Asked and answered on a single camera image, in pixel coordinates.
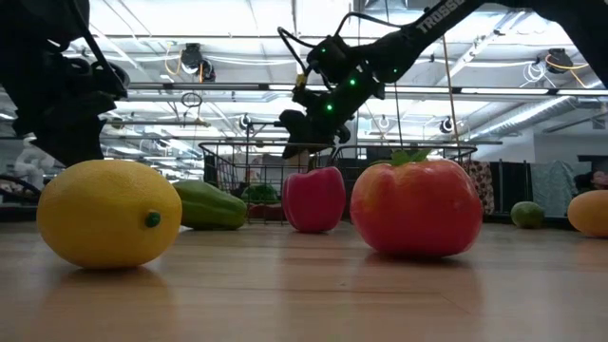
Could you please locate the yellow orange mango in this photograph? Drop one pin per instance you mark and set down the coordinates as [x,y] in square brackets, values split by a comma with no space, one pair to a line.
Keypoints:
[591,214]

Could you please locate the silver ceiling duct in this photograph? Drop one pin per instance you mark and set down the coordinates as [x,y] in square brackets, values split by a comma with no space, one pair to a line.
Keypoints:
[532,116]

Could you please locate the patterned hanging cloth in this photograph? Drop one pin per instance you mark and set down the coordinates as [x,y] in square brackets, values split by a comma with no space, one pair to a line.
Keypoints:
[482,185]

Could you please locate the green lime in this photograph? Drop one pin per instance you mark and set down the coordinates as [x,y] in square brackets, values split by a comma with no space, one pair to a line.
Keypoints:
[527,214]

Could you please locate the long ceiling light strip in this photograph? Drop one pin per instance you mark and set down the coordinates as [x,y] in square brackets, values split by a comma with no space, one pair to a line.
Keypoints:
[503,90]

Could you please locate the orange tomato with green leaf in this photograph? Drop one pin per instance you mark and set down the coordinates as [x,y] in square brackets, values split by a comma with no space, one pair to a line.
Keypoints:
[415,209]

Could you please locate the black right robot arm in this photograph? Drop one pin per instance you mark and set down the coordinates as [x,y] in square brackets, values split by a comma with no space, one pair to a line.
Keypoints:
[427,28]

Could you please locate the black partition panel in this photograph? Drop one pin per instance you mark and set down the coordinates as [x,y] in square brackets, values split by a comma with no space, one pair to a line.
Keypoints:
[510,190]

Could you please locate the red bell pepper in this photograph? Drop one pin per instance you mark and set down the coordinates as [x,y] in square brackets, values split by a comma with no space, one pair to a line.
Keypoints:
[314,202]

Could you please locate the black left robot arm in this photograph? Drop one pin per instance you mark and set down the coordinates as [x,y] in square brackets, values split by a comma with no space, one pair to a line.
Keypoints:
[38,47]

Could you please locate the yellow lemon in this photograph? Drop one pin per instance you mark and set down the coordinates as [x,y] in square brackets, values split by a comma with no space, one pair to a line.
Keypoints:
[104,214]

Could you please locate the person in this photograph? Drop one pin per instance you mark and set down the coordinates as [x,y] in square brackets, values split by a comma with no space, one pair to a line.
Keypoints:
[596,180]

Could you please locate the pale blue hanging cloth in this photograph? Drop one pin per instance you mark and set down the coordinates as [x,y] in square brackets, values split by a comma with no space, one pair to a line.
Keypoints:
[553,190]

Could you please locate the white robot figure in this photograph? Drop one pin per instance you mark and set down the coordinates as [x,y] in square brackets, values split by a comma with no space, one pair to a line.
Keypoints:
[33,161]

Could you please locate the light green chayote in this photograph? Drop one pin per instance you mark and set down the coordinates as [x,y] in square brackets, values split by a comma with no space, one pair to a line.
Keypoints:
[209,206]

